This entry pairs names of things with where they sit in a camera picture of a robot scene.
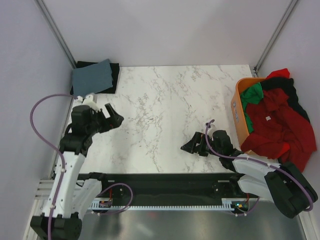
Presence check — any aluminium frame post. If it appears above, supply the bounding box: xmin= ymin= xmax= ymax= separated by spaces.
xmin=250 ymin=0 xmax=300 ymax=76
xmin=35 ymin=0 xmax=76 ymax=69

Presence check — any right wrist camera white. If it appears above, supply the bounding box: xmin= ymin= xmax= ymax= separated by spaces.
xmin=207 ymin=124 xmax=218 ymax=139

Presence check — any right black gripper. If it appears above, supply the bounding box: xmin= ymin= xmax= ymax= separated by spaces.
xmin=180 ymin=131 xmax=222 ymax=157

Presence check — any folded black t shirt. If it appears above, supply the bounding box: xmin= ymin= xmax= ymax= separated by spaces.
xmin=70 ymin=61 xmax=120 ymax=95

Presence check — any black t shirt in basket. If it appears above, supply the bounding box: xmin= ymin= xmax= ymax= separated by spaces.
xmin=260 ymin=77 xmax=310 ymax=122

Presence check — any left aluminium frame post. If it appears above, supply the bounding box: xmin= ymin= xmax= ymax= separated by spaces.
xmin=35 ymin=0 xmax=76 ymax=69

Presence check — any red t shirt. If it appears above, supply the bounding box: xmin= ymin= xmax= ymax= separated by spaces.
xmin=240 ymin=68 xmax=317 ymax=171

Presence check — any aluminium frame extrusion base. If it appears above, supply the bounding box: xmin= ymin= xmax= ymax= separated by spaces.
xmin=35 ymin=179 xmax=55 ymax=200

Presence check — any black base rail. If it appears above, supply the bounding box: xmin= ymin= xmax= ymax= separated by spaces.
xmin=78 ymin=172 xmax=248 ymax=206

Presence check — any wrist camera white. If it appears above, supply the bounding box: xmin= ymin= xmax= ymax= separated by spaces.
xmin=75 ymin=93 xmax=110 ymax=118
xmin=207 ymin=124 xmax=218 ymax=139

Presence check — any orange plastic basket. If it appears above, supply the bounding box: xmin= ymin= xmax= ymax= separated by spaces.
xmin=230 ymin=77 xmax=265 ymax=146

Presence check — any white slotted cable duct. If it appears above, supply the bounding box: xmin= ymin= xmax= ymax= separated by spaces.
xmin=89 ymin=198 xmax=261 ymax=212

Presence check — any blue-grey t shirt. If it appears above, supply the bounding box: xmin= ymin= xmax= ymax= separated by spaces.
xmin=71 ymin=59 xmax=113 ymax=97

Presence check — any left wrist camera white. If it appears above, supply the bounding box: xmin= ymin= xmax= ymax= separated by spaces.
xmin=75 ymin=93 xmax=110 ymax=118

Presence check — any right aluminium frame post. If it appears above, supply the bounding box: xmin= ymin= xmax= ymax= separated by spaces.
xmin=250 ymin=0 xmax=300 ymax=76

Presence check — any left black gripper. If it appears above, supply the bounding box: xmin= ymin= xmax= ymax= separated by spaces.
xmin=86 ymin=103 xmax=123 ymax=136

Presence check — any green t shirt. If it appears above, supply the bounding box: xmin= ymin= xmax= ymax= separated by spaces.
xmin=240 ymin=82 xmax=264 ymax=133

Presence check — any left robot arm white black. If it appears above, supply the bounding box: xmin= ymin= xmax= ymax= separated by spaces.
xmin=30 ymin=103 xmax=124 ymax=240

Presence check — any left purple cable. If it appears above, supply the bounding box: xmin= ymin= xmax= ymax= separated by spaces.
xmin=29 ymin=93 xmax=135 ymax=240

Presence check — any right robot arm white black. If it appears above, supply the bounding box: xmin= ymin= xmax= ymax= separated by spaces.
xmin=180 ymin=130 xmax=319 ymax=219

